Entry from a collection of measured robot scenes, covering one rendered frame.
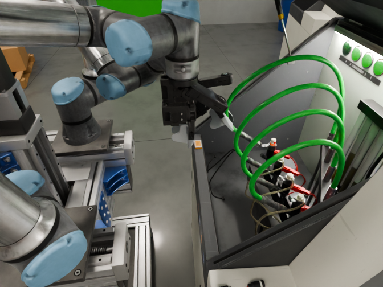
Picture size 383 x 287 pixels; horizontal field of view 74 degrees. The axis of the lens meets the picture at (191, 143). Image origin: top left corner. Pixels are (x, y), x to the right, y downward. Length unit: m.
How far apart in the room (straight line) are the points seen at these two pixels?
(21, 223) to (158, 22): 0.40
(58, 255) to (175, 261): 1.38
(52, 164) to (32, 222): 0.51
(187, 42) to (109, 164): 0.75
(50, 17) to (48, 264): 0.42
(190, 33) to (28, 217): 0.43
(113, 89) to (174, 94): 0.20
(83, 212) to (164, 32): 0.57
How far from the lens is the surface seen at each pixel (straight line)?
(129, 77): 0.77
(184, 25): 0.53
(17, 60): 4.77
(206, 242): 0.83
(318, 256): 0.71
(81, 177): 1.09
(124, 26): 0.47
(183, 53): 0.54
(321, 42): 1.17
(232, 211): 1.06
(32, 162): 0.88
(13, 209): 0.48
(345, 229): 0.64
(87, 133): 1.08
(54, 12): 0.54
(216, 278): 0.75
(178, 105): 0.60
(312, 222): 0.67
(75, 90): 1.01
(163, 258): 1.89
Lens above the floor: 1.67
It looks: 38 degrees down
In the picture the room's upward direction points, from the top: straight up
